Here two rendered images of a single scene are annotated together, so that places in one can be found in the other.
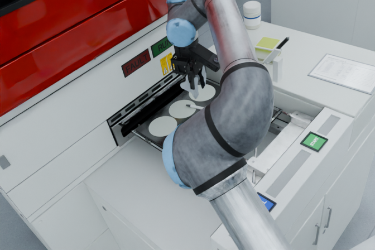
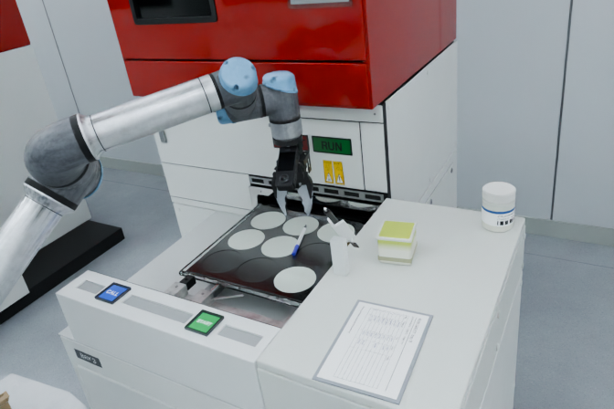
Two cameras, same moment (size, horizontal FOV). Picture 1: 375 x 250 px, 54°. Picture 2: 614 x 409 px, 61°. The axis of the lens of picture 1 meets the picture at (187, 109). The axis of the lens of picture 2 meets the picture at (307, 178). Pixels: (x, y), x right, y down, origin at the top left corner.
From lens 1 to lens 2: 135 cm
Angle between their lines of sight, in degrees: 61
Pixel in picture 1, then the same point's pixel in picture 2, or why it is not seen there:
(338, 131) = (225, 345)
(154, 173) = not seen: hidden behind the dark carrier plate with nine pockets
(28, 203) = (174, 185)
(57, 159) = (199, 170)
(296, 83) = (334, 291)
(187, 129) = not seen: hidden behind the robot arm
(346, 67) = (389, 343)
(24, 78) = (170, 78)
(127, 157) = not seen: hidden behind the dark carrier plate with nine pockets
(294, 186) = (134, 315)
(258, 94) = (41, 135)
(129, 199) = (191, 243)
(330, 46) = (462, 319)
